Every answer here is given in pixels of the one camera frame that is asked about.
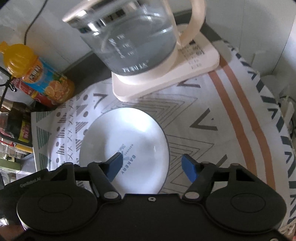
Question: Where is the white bakery plate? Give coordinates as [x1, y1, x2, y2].
[79, 108, 170, 195]

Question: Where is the glass electric kettle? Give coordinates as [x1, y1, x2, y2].
[62, 1, 206, 76]

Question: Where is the patterned fringed table cloth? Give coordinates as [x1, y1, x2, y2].
[31, 40, 295, 225]

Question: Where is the orange juice bottle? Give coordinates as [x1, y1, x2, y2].
[1, 41, 75, 104]

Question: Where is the cream kettle base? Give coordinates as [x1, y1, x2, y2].
[112, 33, 220, 102]

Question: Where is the person's left hand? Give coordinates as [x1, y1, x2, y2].
[0, 225, 25, 240]

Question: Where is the black power cable left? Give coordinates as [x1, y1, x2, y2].
[24, 0, 49, 46]

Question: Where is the dark soy sauce bottle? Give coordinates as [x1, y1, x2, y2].
[1, 99, 32, 147]

